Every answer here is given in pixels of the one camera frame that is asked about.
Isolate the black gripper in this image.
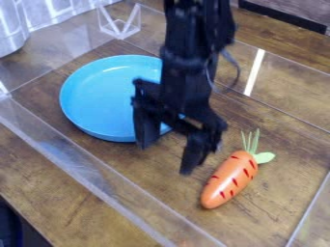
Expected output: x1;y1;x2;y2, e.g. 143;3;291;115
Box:
131;48;227;176

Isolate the orange toy carrot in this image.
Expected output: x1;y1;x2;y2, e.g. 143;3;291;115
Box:
200;130;275;209

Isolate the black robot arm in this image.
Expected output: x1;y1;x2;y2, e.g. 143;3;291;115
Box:
131;0;236;175

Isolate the blue round tray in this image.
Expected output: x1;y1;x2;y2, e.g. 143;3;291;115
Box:
59;55;163;143

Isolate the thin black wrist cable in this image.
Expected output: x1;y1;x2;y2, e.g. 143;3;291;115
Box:
204;47;242;93

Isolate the clear acrylic enclosure wall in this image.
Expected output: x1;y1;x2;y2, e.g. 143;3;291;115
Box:
0;84;330;247

